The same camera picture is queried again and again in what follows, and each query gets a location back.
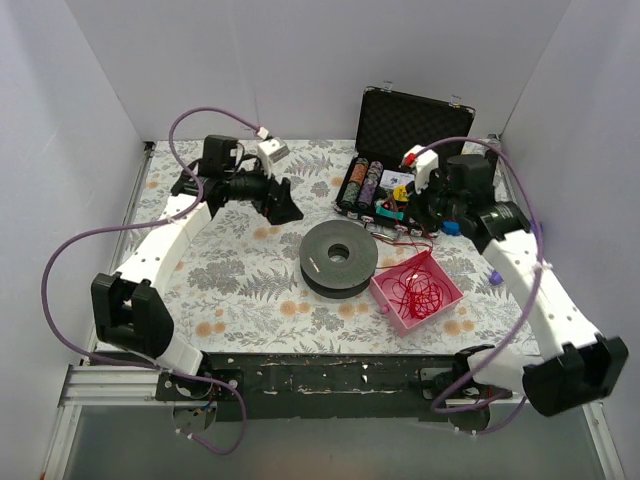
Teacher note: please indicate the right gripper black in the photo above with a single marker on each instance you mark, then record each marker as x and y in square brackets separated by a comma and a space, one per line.
[430, 209]

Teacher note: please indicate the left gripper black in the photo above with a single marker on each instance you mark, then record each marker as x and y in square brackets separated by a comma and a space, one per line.
[273, 198]

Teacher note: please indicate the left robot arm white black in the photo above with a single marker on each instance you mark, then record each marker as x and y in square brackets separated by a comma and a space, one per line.
[129, 311]

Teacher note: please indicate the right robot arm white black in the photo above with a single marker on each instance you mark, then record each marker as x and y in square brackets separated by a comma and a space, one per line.
[577, 364]

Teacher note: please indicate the blue green toy block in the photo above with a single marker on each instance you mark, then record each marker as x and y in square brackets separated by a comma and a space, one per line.
[450, 228]

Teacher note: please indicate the teal object in case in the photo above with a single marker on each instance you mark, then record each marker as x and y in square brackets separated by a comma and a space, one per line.
[384, 212]

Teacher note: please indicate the black poker chip case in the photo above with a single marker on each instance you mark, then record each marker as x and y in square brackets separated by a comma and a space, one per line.
[390, 124]

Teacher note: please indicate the black filament spool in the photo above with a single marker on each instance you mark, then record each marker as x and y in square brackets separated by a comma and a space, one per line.
[338, 259]

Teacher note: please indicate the pink open box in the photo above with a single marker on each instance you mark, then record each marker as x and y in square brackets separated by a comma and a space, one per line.
[414, 293]

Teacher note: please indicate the floral table mat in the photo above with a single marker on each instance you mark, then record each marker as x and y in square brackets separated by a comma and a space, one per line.
[239, 288]

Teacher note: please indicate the purple cylindrical toy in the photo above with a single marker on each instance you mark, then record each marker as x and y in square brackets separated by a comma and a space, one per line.
[495, 279]

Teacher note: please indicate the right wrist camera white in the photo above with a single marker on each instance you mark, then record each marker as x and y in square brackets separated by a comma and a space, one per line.
[421, 162]

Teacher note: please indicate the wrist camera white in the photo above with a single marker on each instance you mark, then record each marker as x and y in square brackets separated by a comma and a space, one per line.
[421, 162]
[271, 151]

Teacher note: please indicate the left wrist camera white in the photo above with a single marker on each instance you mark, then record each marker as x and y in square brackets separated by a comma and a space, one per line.
[271, 151]

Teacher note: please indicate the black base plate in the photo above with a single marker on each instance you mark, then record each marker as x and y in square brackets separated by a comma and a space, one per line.
[317, 386]

